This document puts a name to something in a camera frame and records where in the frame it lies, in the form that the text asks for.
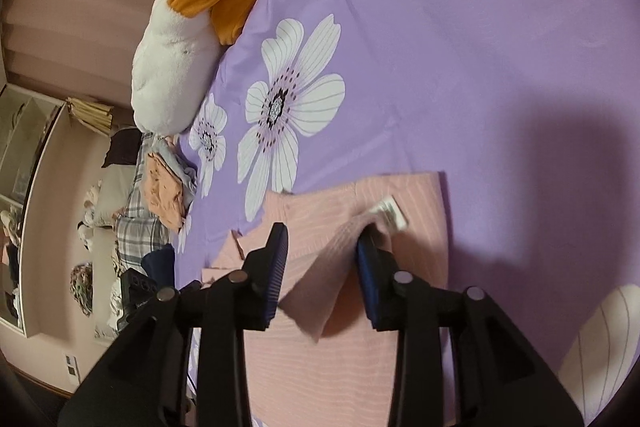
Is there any pink striped long-sleeve top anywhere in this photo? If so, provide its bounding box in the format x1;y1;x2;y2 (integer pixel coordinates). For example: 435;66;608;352
176;172;448;426

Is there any navy blue garment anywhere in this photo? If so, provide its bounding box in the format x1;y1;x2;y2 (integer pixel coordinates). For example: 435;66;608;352
141;244;175;288

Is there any colourful crochet item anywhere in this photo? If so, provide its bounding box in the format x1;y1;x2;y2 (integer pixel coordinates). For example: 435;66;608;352
70;262;93;317

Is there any plaid grey blanket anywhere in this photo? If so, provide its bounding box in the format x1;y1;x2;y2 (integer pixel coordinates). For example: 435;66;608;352
114;133;169;273

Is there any orange patterned folded garment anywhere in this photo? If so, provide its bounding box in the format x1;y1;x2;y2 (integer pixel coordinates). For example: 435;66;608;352
142;153;186;233

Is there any beige pillow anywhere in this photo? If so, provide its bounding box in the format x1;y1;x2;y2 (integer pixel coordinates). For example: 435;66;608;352
93;165;136;227

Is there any grey folded garment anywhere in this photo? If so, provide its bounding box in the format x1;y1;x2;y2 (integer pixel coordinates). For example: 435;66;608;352
151;135;198;208

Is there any yellow pleated fabric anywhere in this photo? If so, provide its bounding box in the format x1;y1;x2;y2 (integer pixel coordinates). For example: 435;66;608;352
66;98;113;138

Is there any purple floral bedsheet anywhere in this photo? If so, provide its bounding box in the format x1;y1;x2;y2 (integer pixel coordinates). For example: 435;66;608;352
176;0;639;421

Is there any white goose plush toy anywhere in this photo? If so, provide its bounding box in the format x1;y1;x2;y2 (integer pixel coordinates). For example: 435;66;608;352
131;0;257;135

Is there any pink curtain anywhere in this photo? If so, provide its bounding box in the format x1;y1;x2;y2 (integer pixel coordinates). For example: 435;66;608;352
1;0;154;107

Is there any white wall socket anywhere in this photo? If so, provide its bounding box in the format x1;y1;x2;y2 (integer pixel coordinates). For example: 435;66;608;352
65;355;80;386

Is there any white wall shelf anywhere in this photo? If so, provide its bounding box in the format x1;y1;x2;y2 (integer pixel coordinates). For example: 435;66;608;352
1;83;64;338

